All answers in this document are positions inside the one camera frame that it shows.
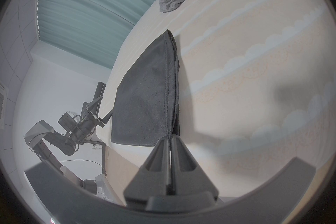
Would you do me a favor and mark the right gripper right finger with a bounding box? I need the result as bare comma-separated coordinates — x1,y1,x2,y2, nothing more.
171,136,219,198

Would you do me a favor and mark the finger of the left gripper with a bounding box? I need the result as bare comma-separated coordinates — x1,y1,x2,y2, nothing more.
101,110,114,125
86,96,103,116

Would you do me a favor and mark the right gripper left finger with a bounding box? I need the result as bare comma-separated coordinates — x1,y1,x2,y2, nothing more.
125,136,172,199

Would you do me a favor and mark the black garment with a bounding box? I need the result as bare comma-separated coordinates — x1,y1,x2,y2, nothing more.
110,29,182,148

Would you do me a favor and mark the bed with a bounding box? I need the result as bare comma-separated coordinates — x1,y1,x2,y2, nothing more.
96,0,334,206

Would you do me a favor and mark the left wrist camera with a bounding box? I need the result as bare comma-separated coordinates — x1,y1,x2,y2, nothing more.
58,112,77,131

